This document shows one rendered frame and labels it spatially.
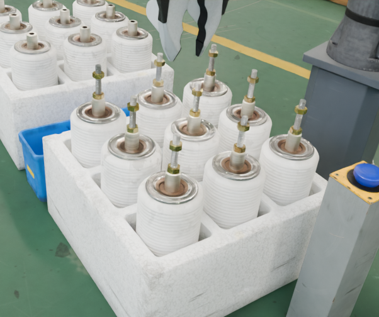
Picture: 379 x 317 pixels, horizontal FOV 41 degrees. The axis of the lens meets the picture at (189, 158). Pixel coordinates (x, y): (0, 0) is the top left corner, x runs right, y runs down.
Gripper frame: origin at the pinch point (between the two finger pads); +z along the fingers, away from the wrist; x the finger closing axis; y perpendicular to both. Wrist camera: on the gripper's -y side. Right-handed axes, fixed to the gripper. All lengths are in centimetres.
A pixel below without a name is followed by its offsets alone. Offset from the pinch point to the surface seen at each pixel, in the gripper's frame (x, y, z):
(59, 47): -8, 63, 26
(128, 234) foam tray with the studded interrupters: 6.4, 1.6, 28.2
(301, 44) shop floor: -111, 80, 47
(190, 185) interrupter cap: -2.3, -0.3, 20.9
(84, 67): -9, 51, 26
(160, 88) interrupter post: -11.5, 23.3, 18.5
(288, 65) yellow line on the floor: -92, 67, 46
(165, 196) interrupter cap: 2.3, -0.8, 20.8
